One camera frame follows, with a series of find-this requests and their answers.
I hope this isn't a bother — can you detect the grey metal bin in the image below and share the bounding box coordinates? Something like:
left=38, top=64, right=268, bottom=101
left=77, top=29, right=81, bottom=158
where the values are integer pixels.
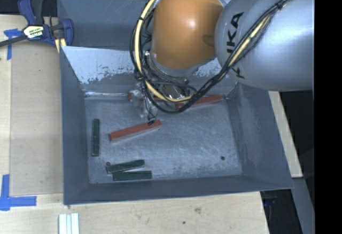
left=56, top=0, right=294, bottom=206

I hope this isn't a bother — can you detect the pale wood board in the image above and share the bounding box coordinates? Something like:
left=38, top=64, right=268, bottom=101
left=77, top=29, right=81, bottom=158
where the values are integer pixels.
left=9, top=40, right=65, bottom=197

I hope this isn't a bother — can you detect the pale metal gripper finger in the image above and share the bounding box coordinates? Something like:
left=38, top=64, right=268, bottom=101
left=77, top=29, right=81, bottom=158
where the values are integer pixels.
left=138, top=100, right=153, bottom=120
left=130, top=89, right=145, bottom=103

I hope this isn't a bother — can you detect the red-brown flat block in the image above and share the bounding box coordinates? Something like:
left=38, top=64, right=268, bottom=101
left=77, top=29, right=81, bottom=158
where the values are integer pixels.
left=175, top=95, right=223, bottom=110
left=108, top=120, right=162, bottom=142

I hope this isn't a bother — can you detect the dark green flat block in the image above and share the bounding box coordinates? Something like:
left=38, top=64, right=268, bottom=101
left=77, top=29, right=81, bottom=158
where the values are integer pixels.
left=91, top=119, right=100, bottom=157
left=106, top=159, right=145, bottom=174
left=112, top=170, right=153, bottom=182

